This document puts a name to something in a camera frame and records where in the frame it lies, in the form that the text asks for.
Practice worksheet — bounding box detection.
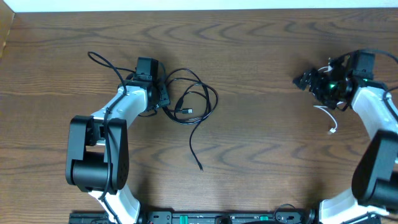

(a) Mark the black usb cable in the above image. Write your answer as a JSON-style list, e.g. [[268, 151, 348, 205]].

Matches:
[[138, 68, 219, 172]]

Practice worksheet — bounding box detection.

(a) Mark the white usb cable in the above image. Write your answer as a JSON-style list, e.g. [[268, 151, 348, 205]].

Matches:
[[313, 65, 346, 135]]

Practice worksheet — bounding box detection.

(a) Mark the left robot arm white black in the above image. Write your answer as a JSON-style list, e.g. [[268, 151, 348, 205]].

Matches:
[[65, 80, 170, 223]]

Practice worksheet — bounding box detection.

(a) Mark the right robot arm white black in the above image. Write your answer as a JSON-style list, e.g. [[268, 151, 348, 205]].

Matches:
[[292, 50, 397, 223]]

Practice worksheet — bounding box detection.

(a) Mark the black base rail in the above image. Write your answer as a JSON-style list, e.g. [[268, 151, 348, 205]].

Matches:
[[68, 210, 382, 224]]

